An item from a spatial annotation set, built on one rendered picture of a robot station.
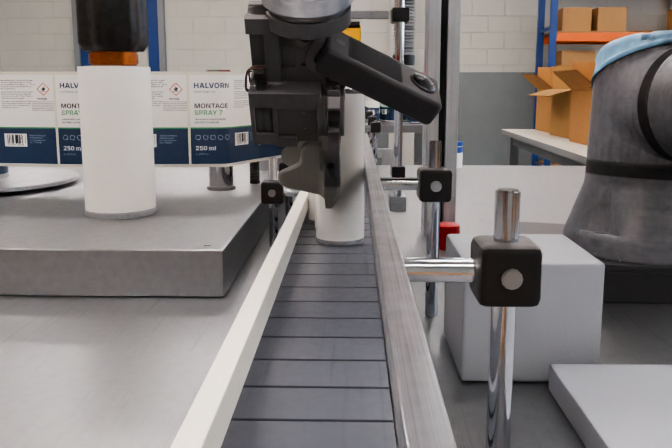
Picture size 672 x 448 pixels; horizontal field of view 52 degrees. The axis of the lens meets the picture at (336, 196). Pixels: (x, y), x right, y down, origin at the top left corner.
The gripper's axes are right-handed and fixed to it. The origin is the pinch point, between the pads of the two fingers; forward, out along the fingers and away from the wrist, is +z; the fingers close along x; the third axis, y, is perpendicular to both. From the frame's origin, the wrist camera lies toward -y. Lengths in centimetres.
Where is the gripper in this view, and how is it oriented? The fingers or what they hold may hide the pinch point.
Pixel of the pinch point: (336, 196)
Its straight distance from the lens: 69.4
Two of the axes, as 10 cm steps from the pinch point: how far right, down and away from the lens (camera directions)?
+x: -0.2, 6.3, -7.8
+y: -10.0, -0.1, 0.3
